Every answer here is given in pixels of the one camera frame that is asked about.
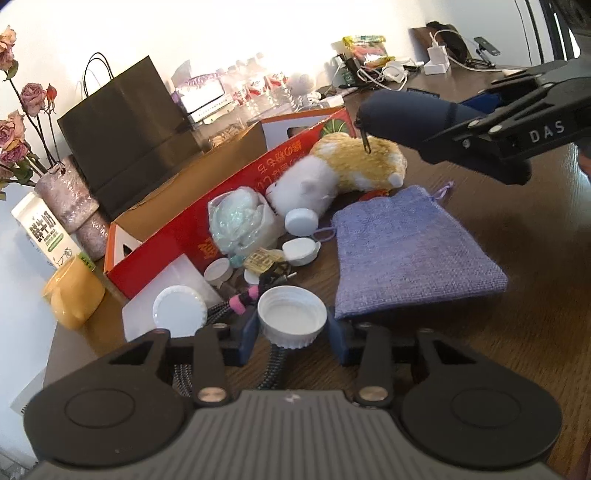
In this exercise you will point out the white round robot speaker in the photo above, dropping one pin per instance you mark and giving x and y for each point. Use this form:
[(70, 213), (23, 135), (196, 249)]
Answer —
[(302, 82)]

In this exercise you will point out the yellow mug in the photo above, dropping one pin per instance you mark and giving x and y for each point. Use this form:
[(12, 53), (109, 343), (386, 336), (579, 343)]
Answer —
[(74, 295)]

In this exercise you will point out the dried rose bouquet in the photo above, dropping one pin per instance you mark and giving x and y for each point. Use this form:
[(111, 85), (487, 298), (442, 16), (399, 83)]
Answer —
[(32, 97)]

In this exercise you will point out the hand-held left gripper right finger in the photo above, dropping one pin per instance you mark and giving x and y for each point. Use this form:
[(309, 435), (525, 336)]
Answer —
[(339, 341)]

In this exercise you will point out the white scalloped lid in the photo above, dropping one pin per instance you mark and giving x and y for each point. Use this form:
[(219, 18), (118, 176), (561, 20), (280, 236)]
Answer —
[(179, 311)]

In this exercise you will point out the dark window frame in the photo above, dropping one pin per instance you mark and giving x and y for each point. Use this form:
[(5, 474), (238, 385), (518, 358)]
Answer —
[(561, 27)]

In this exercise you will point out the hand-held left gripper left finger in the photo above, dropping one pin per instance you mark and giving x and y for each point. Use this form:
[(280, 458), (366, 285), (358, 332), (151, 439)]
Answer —
[(249, 334)]

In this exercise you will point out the small white cap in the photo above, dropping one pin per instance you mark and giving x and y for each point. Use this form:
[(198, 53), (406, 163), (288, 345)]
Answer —
[(218, 271), (251, 277)]

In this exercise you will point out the flat white box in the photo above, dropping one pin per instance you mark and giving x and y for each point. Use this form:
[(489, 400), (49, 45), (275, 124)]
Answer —
[(207, 105)]

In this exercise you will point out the red cardboard box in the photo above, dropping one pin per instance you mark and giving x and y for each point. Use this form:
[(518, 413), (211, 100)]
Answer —
[(175, 230)]

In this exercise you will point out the white flip-top cap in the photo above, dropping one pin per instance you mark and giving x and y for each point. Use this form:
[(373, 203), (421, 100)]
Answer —
[(300, 251)]

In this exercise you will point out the brown leather bag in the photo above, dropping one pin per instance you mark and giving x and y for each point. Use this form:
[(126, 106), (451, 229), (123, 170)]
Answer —
[(455, 44)]

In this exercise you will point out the navy blue zip pouch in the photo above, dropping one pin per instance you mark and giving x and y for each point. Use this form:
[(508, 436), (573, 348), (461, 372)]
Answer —
[(406, 115)]

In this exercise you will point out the black paper bag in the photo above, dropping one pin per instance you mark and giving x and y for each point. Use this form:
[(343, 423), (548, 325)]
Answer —
[(124, 134)]

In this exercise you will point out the white milk carton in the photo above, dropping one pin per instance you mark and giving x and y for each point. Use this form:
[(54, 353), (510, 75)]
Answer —
[(41, 226)]

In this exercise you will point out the red snack packet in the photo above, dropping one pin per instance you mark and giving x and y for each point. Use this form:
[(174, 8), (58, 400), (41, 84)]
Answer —
[(369, 50)]

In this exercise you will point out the clear jar of seeds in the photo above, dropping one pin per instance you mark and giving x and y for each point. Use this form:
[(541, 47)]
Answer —
[(226, 133)]

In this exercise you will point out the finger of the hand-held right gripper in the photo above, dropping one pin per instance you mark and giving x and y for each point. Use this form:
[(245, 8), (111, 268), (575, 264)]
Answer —
[(485, 101), (461, 143)]

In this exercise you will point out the large white ribbed lid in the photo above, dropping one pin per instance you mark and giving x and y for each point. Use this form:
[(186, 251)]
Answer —
[(292, 316)]

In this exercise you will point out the pack of clear water bottles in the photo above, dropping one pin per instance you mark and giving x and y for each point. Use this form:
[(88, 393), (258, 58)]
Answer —
[(254, 85)]

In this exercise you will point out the clear bag of iridescent film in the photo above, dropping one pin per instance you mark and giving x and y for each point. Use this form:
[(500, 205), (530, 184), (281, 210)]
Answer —
[(231, 221)]

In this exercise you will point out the gold foil packet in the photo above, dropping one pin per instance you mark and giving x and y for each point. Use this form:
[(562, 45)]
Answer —
[(261, 261)]

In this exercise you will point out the green label spray bottle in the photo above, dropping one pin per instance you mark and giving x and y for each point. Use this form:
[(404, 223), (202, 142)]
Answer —
[(342, 69)]

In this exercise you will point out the white power adapter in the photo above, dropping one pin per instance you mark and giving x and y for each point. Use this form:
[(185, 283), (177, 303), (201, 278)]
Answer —
[(436, 62)]

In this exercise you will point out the pink textured vase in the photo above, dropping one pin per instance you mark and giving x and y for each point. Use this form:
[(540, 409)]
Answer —
[(64, 194)]

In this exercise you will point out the white earphones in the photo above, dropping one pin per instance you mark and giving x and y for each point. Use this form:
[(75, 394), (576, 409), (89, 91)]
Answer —
[(310, 99)]

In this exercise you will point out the white and yellow plush hamster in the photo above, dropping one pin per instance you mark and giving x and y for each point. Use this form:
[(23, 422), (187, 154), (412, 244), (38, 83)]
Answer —
[(341, 161)]

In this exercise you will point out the round white cap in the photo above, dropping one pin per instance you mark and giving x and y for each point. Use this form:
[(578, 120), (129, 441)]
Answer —
[(301, 220)]

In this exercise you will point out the yellow green snack packet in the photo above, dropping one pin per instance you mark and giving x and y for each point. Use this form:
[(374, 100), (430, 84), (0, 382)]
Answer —
[(364, 40)]

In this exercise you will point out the purple tissue pack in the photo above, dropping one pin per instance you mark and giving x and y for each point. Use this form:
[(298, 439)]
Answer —
[(201, 83)]

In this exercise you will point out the white square charger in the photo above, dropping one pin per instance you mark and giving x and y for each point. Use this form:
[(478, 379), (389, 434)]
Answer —
[(331, 99)]

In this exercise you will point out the black phone holder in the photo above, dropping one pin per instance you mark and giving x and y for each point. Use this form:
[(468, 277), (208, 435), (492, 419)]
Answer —
[(485, 46)]

